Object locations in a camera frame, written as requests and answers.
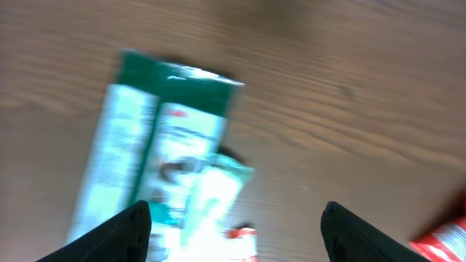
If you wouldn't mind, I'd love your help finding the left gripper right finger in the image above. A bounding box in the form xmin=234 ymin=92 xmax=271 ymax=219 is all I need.
xmin=320 ymin=202 xmax=429 ymax=262

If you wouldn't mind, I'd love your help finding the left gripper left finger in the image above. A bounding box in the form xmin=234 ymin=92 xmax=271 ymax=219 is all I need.
xmin=37 ymin=201 xmax=151 ymax=262

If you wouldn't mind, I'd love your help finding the red snack bag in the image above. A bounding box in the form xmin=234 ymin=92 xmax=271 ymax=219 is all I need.
xmin=410 ymin=216 xmax=466 ymax=262

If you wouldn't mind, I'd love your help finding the light green wipes pack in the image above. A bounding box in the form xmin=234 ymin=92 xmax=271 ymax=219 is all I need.
xmin=180 ymin=154 xmax=256 ymax=261

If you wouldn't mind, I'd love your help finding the red stick sachet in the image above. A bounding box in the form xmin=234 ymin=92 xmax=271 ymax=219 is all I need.
xmin=226 ymin=225 xmax=258 ymax=262

